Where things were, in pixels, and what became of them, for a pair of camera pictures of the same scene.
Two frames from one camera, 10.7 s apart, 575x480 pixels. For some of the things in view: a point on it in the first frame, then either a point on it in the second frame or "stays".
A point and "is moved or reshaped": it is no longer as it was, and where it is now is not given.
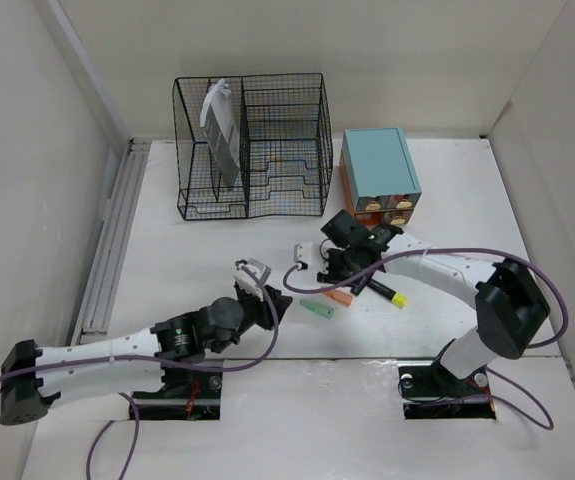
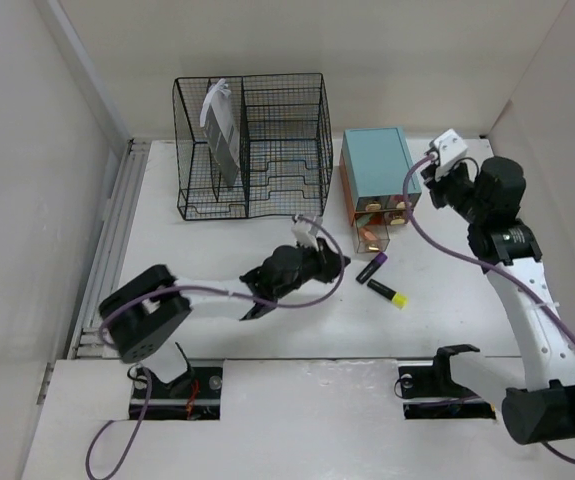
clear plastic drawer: (372, 203) stays
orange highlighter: (340, 297) is moved or reshaped
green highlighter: (318, 309) -> (364, 219)
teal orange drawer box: (379, 176) stays
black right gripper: (329, 276) -> (429, 177)
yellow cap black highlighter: (397, 299) stays
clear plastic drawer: (403, 201) stays
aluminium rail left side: (93, 318) stays
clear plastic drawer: (397, 217) stays
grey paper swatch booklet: (221, 132) stays
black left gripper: (264, 308) -> (328, 262)
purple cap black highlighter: (357, 287) is moved or reshaped
